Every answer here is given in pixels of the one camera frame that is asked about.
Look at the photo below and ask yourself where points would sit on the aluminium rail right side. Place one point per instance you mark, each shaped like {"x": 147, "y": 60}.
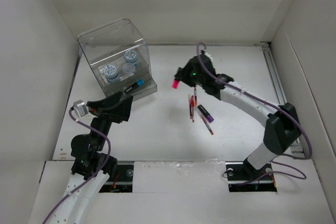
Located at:
{"x": 296, "y": 148}

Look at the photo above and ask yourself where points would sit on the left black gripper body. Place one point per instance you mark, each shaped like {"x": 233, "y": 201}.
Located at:
{"x": 117, "y": 118}

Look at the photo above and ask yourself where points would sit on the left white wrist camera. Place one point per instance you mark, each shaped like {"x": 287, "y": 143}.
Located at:
{"x": 80, "y": 109}

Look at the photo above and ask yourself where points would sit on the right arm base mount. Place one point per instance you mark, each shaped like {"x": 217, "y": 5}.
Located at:
{"x": 241, "y": 178}

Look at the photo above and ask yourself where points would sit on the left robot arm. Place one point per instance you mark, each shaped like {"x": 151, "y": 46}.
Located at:
{"x": 93, "y": 164}

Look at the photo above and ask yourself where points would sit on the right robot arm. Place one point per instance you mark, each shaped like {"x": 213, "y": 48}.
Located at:
{"x": 280, "y": 122}

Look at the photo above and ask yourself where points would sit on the clear acrylic drawer organizer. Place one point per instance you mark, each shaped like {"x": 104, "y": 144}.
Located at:
{"x": 106, "y": 44}

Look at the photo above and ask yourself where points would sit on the purple highlighter marker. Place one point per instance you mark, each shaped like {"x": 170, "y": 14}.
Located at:
{"x": 205, "y": 113}

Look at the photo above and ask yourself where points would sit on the red pen middle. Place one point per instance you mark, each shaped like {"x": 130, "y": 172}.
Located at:
{"x": 194, "y": 104}

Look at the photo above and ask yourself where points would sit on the blue slime jar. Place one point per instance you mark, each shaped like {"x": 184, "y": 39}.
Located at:
{"x": 111, "y": 73}
{"x": 131, "y": 56}

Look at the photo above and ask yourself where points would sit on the blue capped marker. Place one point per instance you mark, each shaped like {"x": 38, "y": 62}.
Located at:
{"x": 134, "y": 86}

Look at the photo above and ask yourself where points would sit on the pink capped marker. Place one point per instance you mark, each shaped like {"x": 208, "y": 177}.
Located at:
{"x": 175, "y": 84}

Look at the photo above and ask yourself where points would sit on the red pen lower right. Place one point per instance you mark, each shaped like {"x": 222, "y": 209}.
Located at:
{"x": 207, "y": 125}

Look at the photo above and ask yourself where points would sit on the small dark glitter jar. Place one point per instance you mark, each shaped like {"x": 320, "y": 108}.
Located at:
{"x": 128, "y": 68}

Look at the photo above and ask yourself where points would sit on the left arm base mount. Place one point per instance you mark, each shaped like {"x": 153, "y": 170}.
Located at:
{"x": 122, "y": 181}

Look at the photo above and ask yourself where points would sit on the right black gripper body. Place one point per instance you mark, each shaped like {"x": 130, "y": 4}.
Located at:
{"x": 193, "y": 80}

